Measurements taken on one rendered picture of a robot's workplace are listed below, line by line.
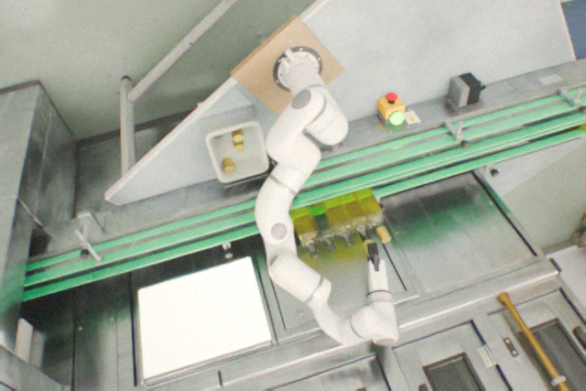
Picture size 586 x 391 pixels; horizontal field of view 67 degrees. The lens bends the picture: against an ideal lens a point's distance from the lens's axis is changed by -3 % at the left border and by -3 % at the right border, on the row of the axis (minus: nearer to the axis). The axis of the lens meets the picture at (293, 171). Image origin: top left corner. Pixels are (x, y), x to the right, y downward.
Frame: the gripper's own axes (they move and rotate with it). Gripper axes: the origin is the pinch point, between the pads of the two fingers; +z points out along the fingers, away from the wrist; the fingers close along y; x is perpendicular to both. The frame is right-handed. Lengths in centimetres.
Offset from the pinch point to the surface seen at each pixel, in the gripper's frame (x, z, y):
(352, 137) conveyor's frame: 2.4, 35.8, 15.7
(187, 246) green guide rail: 61, 9, -4
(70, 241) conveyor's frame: 99, 8, 5
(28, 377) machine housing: 98, -36, 4
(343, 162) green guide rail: 6.3, 26.6, 13.5
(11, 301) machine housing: 103, -19, 16
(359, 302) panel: 5.1, -10.5, -12.5
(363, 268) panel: 2.5, 1.7, -12.5
